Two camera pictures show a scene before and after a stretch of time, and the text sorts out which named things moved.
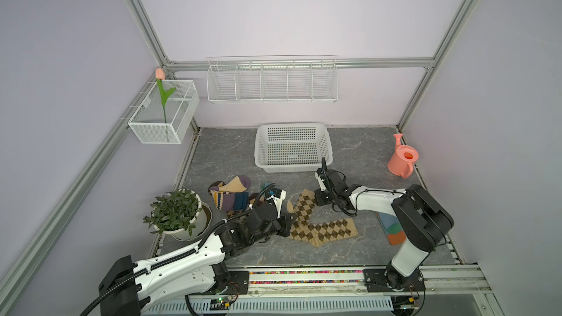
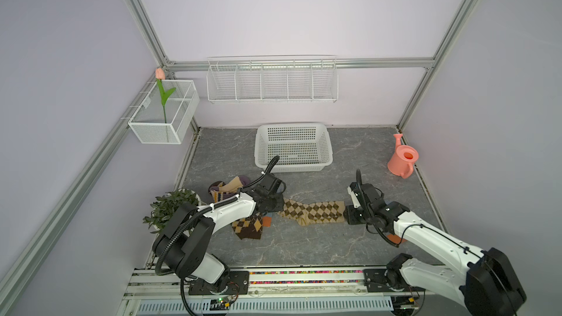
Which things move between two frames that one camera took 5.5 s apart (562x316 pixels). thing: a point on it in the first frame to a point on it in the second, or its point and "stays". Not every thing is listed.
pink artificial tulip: [160, 74] stays
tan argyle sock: [319, 234] to [306, 214]
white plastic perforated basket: [292, 147] stays
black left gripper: [286, 222] to [279, 205]
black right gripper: [317, 199] to [348, 215]
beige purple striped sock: [232, 194] stays
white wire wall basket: [163, 115] stays
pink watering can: [401, 162] stays
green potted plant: [180, 213] stays
